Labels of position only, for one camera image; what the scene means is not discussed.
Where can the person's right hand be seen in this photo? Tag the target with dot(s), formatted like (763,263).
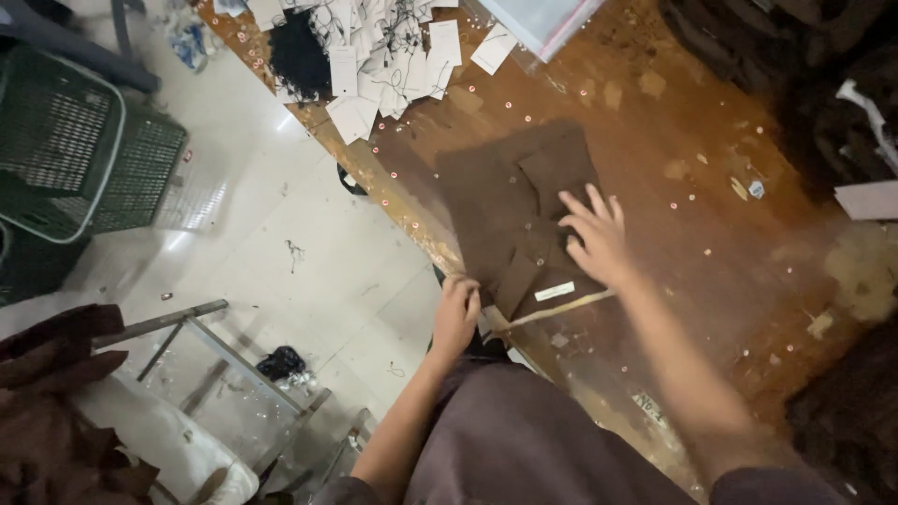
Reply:
(600,238)

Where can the person's left hand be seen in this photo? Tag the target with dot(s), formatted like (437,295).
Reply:
(454,319)

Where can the person's left fingers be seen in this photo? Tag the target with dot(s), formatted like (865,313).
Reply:
(463,289)

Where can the brown garment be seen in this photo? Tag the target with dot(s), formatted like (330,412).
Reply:
(523,217)

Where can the white label on garment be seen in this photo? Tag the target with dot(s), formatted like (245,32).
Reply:
(554,291)

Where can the person's grey shirt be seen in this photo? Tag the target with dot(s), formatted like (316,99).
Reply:
(533,442)

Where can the black plastic scrap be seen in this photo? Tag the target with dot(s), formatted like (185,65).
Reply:
(282,363)

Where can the pile of white paper tags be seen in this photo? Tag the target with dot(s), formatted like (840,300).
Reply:
(382,59)

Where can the clear plastic zip bag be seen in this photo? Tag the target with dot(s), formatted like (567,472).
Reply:
(537,24)

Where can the white sack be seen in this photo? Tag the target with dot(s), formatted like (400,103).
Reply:
(168,442)

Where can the crumpled white blue bag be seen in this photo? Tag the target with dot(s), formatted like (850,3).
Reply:
(188,38)

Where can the heap of dark garments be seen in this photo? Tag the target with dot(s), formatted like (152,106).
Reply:
(800,77)

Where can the dark brown fabric pile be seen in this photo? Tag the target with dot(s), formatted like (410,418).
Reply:
(852,428)

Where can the white card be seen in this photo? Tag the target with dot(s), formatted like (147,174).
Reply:
(868,200)

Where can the dark green plastic basket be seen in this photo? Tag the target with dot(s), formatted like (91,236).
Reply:
(74,144)

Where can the heap of brown garments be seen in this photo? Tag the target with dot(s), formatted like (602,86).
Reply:
(56,414)

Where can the grey metal frame stand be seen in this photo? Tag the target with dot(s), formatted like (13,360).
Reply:
(231,379)

